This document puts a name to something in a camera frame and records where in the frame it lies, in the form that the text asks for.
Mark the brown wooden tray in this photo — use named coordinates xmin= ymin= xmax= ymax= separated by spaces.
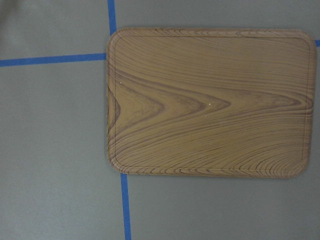
xmin=107 ymin=27 xmax=317 ymax=179

